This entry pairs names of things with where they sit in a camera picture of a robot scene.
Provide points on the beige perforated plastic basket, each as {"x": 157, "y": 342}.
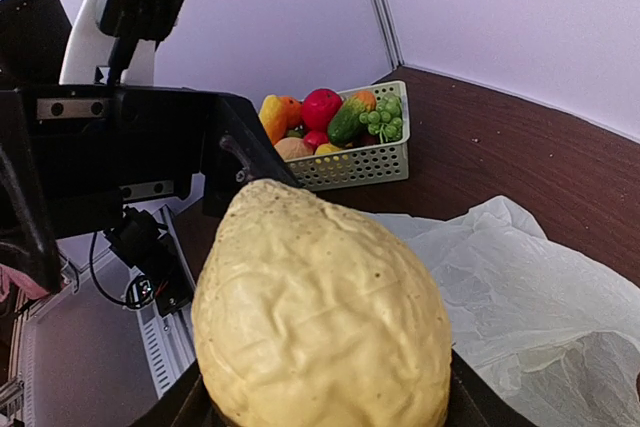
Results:
{"x": 365, "y": 165}

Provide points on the yellow lemon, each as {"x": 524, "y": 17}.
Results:
{"x": 308, "y": 313}
{"x": 327, "y": 148}

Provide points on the orange fruit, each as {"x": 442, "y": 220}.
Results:
{"x": 292, "y": 108}

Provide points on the peach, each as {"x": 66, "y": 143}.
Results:
{"x": 291, "y": 148}

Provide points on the aluminium front rail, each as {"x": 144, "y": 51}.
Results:
{"x": 78, "y": 360}

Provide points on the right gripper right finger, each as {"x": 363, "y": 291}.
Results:
{"x": 473, "y": 403}

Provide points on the left aluminium corner post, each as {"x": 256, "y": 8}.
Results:
{"x": 383, "y": 14}

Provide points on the yellow lemon in basket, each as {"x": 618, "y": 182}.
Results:
{"x": 327, "y": 148}

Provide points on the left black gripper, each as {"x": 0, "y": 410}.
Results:
{"x": 72, "y": 156}

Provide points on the dark red fruit in basket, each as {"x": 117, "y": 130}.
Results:
{"x": 368, "y": 140}

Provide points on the pale green plastic bag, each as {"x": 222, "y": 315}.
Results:
{"x": 553, "y": 332}

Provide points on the orange yellow mango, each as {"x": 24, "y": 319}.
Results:
{"x": 274, "y": 118}

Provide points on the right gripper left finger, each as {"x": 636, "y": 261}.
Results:
{"x": 185, "y": 404}

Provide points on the green orange papaya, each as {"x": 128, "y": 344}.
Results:
{"x": 345, "y": 127}

